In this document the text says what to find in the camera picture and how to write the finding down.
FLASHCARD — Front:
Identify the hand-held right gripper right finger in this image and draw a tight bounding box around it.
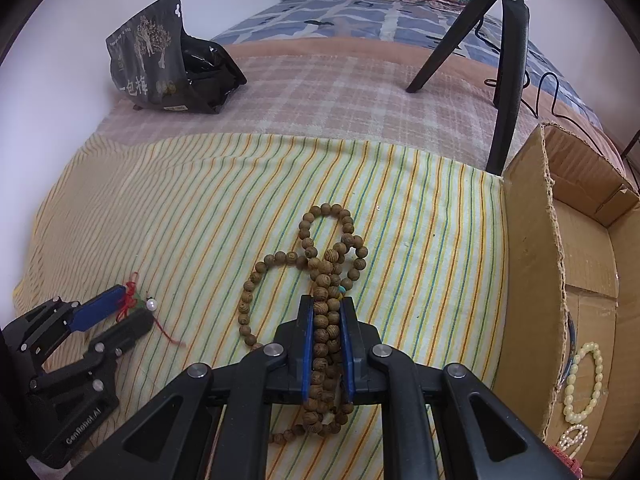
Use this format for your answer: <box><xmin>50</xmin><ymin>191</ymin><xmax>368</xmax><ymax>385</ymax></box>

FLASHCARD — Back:
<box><xmin>340</xmin><ymin>296</ymin><xmax>576</xmax><ymax>480</ymax></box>

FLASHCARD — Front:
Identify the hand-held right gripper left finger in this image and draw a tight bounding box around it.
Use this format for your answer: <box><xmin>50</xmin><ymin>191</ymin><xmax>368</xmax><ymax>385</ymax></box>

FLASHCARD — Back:
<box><xmin>65</xmin><ymin>295</ymin><xmax>315</xmax><ymax>480</ymax></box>

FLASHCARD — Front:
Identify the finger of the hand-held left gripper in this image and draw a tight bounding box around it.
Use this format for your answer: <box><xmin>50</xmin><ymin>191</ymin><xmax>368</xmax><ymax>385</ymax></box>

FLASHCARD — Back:
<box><xmin>2</xmin><ymin>285</ymin><xmax>132</xmax><ymax>361</ymax></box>
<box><xmin>30</xmin><ymin>308</ymin><xmax>155</xmax><ymax>396</ymax></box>

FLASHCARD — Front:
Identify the red string bracelet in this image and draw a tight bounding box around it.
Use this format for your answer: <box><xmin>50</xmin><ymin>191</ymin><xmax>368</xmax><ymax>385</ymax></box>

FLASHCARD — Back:
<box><xmin>116</xmin><ymin>271</ymin><xmax>187</xmax><ymax>347</ymax></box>

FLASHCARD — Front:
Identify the wooden bead necklace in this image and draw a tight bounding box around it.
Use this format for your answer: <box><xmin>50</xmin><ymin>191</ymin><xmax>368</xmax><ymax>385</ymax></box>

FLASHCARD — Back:
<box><xmin>239</xmin><ymin>203</ymin><xmax>369</xmax><ymax>446</ymax></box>

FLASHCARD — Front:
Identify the cardboard box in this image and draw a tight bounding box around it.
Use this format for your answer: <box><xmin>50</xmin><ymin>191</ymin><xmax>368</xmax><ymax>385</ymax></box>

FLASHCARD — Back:
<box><xmin>492</xmin><ymin>122</ymin><xmax>640</xmax><ymax>478</ymax></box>

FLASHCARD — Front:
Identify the thin dark bangle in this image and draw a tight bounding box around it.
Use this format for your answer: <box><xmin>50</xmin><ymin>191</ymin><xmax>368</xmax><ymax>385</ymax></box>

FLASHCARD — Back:
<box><xmin>564</xmin><ymin>310</ymin><xmax>577</xmax><ymax>386</ymax></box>

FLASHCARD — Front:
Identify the cream bead bracelet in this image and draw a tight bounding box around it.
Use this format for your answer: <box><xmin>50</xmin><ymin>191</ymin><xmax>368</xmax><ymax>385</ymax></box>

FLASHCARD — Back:
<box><xmin>562</xmin><ymin>341</ymin><xmax>604</xmax><ymax>423</ymax></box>

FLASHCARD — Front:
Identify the small pearl bracelet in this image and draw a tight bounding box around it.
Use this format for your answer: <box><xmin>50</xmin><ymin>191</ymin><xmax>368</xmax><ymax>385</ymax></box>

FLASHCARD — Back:
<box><xmin>559</xmin><ymin>425</ymin><xmax>590</xmax><ymax>453</ymax></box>

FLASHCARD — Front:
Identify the red beaded bracelet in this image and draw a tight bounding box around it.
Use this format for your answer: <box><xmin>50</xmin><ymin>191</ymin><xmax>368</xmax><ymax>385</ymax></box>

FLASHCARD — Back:
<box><xmin>545</xmin><ymin>444</ymin><xmax>583</xmax><ymax>476</ymax></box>

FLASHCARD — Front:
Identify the pink plaid blanket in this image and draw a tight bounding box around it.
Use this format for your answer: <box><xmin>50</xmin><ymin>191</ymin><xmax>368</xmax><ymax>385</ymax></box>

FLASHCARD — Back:
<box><xmin>95</xmin><ymin>35</ymin><xmax>626</xmax><ymax>171</ymax></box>

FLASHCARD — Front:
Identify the black printed bag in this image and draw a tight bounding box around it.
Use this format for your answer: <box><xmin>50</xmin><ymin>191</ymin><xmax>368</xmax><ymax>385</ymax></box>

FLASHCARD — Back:
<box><xmin>106</xmin><ymin>0</ymin><xmax>248</xmax><ymax>115</ymax></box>

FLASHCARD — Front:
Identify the black tripod stand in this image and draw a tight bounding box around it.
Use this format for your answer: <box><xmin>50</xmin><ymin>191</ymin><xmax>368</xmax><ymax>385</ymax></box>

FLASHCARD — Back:
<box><xmin>406</xmin><ymin>0</ymin><xmax>533</xmax><ymax>176</ymax></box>

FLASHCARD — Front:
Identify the blue patterned bed sheet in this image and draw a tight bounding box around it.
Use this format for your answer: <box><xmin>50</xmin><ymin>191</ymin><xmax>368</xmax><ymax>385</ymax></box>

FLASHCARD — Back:
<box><xmin>210</xmin><ymin>0</ymin><xmax>603</xmax><ymax>126</ymax></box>

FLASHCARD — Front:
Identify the black ring light cable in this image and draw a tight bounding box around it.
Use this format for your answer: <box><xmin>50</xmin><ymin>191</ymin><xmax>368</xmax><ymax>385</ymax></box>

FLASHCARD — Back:
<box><xmin>470</xmin><ymin>0</ymin><xmax>626</xmax><ymax>161</ymax></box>

